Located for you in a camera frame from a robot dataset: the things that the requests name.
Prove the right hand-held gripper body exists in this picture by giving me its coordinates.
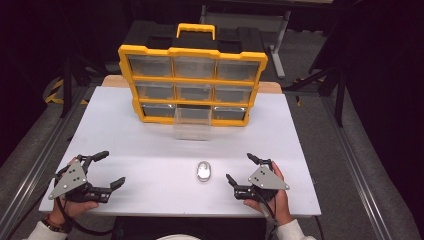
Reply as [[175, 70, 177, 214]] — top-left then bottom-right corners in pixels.
[[233, 158, 291, 203]]

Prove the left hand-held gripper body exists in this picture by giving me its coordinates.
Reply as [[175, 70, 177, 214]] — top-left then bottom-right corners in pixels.
[[48, 154, 113, 204]]

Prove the small clear oval object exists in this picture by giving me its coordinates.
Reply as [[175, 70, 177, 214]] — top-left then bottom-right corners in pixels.
[[195, 160, 213, 183]]

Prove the clear plastic drawer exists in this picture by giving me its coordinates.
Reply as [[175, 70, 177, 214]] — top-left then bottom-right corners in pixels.
[[172, 107, 213, 141]]

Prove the yellow drawer organizer cabinet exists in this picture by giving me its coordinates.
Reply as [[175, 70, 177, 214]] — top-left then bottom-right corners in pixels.
[[117, 22, 269, 128]]

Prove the person's right hand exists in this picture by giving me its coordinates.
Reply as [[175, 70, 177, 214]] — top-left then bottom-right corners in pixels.
[[243, 161, 295, 227]]

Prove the person's left hand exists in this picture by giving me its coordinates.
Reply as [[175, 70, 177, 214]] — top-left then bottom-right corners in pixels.
[[49, 157, 100, 226]]

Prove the person's dark clothing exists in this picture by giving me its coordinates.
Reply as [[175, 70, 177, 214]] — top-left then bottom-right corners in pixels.
[[111, 215, 268, 240]]

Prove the black metal stand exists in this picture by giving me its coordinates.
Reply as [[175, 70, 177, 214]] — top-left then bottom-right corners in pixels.
[[283, 66, 348, 128], [61, 54, 108, 118]]

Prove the yellow black hazard tape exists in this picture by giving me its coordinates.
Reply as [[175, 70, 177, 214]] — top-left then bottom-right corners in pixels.
[[44, 77, 90, 106]]

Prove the group of closed clear drawers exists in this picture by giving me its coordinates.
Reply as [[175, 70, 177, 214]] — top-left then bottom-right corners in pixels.
[[127, 54, 261, 122]]

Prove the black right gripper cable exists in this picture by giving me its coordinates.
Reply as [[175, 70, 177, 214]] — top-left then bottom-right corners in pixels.
[[256, 192, 280, 240]]

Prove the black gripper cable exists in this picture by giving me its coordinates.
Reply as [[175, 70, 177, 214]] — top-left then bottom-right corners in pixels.
[[256, 192, 280, 240], [53, 196, 115, 237]]

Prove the aluminium rail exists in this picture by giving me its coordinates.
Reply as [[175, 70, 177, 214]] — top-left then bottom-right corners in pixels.
[[0, 84, 90, 232], [320, 96, 395, 240]]

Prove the dark wrist bracelet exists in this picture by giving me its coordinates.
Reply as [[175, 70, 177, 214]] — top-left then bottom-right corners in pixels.
[[41, 213, 74, 234]]

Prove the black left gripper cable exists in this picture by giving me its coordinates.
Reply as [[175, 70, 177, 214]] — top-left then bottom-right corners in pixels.
[[53, 196, 115, 237]]

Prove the thin black cable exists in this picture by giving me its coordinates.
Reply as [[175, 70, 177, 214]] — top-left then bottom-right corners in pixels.
[[314, 215, 326, 240]]

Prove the grey metal table frame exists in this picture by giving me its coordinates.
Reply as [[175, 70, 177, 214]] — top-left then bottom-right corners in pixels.
[[199, 4, 293, 80]]

